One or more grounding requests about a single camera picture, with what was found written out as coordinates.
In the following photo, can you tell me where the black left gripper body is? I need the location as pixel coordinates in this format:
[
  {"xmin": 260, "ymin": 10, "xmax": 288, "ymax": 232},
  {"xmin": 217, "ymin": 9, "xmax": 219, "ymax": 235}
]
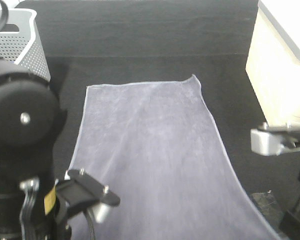
[{"xmin": 43, "ymin": 178, "xmax": 95, "ymax": 240}]

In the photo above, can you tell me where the grey microfibre towel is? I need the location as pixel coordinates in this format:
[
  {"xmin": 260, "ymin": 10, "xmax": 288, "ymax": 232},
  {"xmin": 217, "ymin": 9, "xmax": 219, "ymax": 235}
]
[{"xmin": 70, "ymin": 75, "xmax": 279, "ymax": 240}]

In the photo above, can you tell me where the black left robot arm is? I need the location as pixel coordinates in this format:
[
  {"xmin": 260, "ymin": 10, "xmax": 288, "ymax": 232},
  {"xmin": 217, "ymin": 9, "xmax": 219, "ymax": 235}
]
[{"xmin": 0, "ymin": 57, "xmax": 86, "ymax": 240}]

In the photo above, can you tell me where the grey perforated laundry basket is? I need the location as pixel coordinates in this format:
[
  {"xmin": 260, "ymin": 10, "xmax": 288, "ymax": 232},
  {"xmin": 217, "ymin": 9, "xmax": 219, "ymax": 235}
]
[{"xmin": 0, "ymin": 8, "xmax": 51, "ymax": 82}]

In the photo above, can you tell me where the clear tape strip right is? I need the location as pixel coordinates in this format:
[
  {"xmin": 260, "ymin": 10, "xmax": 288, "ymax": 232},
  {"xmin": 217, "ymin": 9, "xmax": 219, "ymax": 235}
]
[{"xmin": 249, "ymin": 190, "xmax": 284, "ymax": 232}]

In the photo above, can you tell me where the white plastic storage bin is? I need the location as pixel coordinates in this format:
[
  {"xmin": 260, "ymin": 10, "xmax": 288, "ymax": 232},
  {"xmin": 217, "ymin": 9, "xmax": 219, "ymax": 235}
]
[{"xmin": 245, "ymin": 0, "xmax": 300, "ymax": 126}]

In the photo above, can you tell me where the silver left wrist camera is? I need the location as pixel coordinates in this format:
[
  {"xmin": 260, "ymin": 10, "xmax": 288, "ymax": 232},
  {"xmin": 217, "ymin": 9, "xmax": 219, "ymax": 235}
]
[{"xmin": 64, "ymin": 168, "xmax": 121, "ymax": 224}]

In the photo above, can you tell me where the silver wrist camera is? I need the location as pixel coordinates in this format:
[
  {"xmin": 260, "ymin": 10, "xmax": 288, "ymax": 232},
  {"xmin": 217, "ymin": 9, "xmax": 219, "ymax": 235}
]
[
  {"xmin": 250, "ymin": 122, "xmax": 300, "ymax": 156},
  {"xmin": 64, "ymin": 168, "xmax": 121, "ymax": 224}
]

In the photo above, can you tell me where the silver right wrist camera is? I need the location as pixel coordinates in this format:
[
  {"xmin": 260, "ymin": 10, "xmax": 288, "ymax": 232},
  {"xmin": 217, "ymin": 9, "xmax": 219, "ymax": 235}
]
[{"xmin": 250, "ymin": 122, "xmax": 300, "ymax": 156}]

